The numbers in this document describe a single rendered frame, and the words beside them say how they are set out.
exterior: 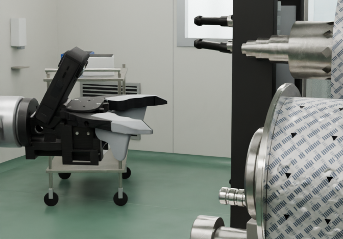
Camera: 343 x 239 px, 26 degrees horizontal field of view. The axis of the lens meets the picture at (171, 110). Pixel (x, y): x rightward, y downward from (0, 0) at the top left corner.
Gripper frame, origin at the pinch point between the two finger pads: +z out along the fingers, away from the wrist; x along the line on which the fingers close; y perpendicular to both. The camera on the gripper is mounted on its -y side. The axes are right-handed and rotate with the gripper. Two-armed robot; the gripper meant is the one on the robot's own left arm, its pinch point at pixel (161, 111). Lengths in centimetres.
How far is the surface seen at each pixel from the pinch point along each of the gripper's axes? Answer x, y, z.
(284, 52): 18.3, -12.2, 16.4
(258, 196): 50, -8, 14
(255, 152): 45.5, -10.0, 13.7
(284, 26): 6.3, -13.1, 16.6
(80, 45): -565, 101, -155
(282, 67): 7.6, -8.2, 16.5
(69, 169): -368, 149, -117
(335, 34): 25.2, -15.5, 21.1
